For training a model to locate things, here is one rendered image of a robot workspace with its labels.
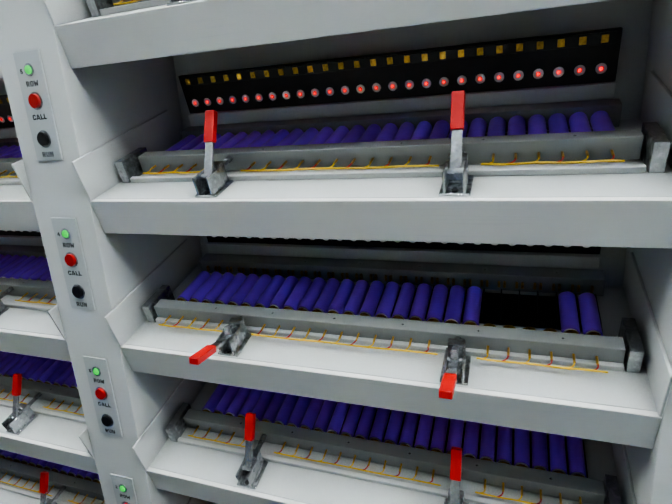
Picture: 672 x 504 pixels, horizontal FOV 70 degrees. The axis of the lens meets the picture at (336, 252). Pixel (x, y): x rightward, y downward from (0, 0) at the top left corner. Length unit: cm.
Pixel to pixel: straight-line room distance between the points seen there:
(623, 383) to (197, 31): 54
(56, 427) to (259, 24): 70
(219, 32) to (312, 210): 20
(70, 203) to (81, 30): 20
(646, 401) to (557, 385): 7
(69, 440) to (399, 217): 65
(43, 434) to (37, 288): 24
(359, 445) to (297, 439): 9
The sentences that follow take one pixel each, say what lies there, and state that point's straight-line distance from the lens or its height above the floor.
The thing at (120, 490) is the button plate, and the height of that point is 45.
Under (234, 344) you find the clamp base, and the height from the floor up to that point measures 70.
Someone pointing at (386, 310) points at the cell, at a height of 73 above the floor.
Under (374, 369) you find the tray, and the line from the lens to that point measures 54.
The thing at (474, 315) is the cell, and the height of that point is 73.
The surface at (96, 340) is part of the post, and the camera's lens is 72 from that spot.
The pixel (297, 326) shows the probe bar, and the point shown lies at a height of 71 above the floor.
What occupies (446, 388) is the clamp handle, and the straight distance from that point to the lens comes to 46.
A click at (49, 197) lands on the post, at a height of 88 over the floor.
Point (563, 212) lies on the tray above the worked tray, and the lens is 45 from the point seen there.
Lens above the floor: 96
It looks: 16 degrees down
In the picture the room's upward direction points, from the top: 4 degrees counter-clockwise
